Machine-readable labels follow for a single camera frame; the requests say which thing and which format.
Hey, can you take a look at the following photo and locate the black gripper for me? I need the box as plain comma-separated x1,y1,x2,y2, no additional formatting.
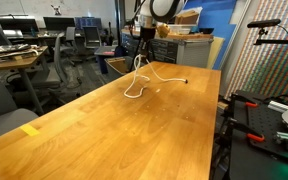
140,27,156,58

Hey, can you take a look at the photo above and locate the white rope with taped ends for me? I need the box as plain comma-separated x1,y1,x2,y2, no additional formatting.
123,53,189,100

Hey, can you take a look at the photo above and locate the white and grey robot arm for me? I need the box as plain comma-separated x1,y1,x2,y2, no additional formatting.
140,0,187,57

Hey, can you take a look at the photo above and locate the grey bin with cardboard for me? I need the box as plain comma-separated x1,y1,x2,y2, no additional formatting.
105,56,132,81

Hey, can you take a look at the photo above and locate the grey office chair right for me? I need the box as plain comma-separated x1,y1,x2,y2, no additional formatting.
29,33,69,104

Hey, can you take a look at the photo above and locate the wooden office desk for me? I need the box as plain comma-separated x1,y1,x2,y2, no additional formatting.
0,46,48,114

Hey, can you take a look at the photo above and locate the black perforated mounting board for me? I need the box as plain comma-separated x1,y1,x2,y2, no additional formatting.
228,89,288,180

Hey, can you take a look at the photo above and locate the yellow tape piece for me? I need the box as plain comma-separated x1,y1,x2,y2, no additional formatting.
20,124,39,136

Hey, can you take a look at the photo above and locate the black camera tripod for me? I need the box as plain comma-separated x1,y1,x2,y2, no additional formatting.
129,0,155,70

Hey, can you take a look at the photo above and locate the wrist camera on wooden mount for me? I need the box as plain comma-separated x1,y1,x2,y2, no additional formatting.
156,23,170,38

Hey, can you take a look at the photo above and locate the orange handled clamp near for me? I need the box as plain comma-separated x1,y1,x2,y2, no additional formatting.
228,118,265,142

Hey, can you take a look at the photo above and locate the orange handled clamp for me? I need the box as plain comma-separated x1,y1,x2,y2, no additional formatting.
231,94,258,107
228,118,265,142

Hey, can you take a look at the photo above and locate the orange handled clamp far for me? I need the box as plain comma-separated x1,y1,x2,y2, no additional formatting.
231,94,258,107

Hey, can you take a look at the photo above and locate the black camera on stand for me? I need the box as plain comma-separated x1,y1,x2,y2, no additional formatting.
247,19,288,45

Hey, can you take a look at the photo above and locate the silver aluminium extrusion rail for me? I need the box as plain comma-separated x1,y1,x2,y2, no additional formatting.
267,99,288,145

